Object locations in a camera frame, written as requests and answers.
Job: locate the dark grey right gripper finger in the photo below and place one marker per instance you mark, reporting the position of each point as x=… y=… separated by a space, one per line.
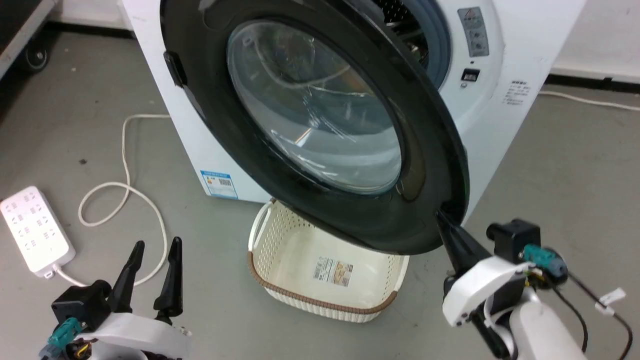
x=462 y=247

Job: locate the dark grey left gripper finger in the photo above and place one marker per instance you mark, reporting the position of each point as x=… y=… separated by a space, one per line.
x=126 y=282
x=171 y=285

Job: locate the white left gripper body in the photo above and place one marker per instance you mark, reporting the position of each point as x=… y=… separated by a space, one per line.
x=140 y=332

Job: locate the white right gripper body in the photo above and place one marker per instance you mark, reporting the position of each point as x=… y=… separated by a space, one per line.
x=480 y=285

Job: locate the black round glass washer door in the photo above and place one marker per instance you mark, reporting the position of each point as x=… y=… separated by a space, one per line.
x=350 y=220

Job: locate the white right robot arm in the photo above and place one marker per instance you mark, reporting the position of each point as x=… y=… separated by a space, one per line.
x=540 y=330

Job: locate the white front-load washing machine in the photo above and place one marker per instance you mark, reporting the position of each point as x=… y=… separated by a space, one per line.
x=520 y=100

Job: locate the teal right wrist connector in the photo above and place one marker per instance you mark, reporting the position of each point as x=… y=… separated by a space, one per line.
x=545 y=260

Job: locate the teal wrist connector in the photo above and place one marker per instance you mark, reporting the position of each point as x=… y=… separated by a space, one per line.
x=545 y=260
x=62 y=334

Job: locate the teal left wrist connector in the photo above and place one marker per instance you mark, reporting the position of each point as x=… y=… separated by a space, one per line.
x=62 y=334

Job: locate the white power strip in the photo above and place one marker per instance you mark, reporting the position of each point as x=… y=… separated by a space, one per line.
x=32 y=230

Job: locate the blue white energy label sticker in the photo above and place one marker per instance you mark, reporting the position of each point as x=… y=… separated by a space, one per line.
x=219 y=184

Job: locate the cream perforated laundry basket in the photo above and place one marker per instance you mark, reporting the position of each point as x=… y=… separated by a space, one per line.
x=300 y=260

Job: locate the grey cart with caster wheel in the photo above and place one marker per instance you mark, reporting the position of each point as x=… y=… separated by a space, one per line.
x=20 y=30

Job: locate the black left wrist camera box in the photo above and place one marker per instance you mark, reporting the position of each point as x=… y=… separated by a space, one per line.
x=82 y=302

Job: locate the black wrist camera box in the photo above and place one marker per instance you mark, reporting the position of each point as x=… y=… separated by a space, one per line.
x=512 y=237
x=82 y=302

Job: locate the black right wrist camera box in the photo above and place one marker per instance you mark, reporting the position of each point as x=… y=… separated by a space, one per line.
x=512 y=237

